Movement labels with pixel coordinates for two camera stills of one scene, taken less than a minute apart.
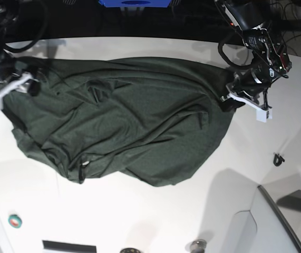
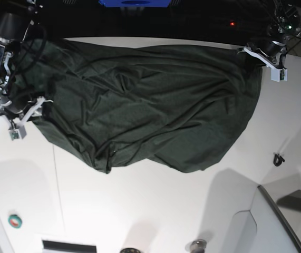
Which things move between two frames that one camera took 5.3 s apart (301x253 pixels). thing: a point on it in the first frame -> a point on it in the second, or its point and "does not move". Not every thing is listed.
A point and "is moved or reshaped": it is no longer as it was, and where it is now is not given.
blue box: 136,3 does not move
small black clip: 278,160 does not move
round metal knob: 198,246 does not move
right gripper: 254,81 -> 270,47
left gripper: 2,76 -> 16,103
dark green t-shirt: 156,120 is moved or reshaped
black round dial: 129,250 does not move
